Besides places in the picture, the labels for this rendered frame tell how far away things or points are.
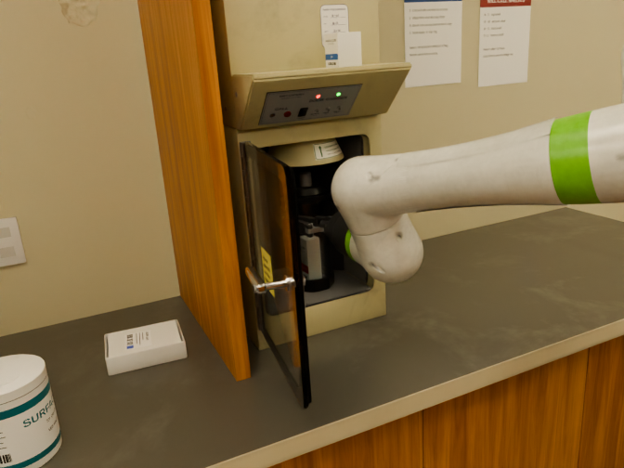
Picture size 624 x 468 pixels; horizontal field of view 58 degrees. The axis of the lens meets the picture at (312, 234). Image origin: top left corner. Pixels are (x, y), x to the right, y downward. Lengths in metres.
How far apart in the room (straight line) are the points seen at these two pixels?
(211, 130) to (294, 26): 0.28
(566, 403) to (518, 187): 0.77
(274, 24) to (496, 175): 0.53
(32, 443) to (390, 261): 0.63
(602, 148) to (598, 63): 1.62
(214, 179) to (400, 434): 0.59
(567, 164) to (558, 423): 0.83
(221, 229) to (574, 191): 0.58
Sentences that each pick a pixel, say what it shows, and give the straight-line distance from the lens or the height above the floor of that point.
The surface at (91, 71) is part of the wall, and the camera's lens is 1.47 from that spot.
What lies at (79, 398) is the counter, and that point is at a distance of 1.20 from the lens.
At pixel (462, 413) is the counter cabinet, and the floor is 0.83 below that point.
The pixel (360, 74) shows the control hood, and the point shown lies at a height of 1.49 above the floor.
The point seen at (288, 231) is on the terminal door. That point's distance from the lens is 0.82.
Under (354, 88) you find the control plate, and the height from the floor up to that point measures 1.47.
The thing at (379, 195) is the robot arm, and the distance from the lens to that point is 0.86.
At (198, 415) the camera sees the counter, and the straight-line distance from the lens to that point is 1.07.
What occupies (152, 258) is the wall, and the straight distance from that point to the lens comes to 1.55.
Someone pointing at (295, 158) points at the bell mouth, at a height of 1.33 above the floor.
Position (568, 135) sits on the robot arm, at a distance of 0.76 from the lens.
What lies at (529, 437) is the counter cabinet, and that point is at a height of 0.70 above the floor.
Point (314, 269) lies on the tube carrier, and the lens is 1.28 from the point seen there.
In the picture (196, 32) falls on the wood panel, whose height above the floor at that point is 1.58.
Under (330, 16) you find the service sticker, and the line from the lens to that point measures 1.16.
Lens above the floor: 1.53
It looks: 18 degrees down
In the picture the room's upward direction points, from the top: 4 degrees counter-clockwise
